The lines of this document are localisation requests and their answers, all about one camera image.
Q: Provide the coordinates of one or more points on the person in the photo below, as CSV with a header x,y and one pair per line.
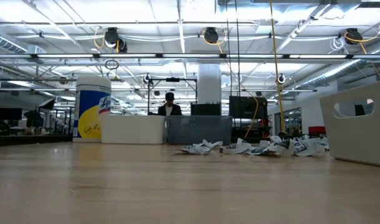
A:
x,y
169,109

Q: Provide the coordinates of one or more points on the dark translucent plastic bin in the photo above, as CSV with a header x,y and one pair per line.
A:
x,y
199,130

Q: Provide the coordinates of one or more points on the white square column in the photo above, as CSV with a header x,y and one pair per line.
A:
x,y
209,84

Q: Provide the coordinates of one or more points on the long ceiling light strip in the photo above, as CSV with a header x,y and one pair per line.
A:
x,y
190,56

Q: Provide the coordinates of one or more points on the black flat screen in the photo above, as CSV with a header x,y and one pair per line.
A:
x,y
247,107

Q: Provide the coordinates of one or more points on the white plastic bin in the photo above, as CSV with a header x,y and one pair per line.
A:
x,y
132,130

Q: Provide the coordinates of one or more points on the disinfectant wipes canister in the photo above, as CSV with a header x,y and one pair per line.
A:
x,y
90,118

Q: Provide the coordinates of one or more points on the red box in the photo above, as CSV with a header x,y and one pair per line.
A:
x,y
316,130

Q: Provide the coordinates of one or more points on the black studio lamp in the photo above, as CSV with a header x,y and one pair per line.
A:
x,y
33,118
46,104

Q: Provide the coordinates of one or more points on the light grey plastic bin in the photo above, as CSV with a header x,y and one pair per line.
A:
x,y
349,140

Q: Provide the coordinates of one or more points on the black monitor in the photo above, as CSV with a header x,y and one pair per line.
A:
x,y
10,113

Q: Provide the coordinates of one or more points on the black frame stand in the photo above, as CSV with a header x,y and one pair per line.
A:
x,y
172,80

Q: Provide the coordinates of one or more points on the silver ventilation duct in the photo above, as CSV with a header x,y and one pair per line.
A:
x,y
6,43

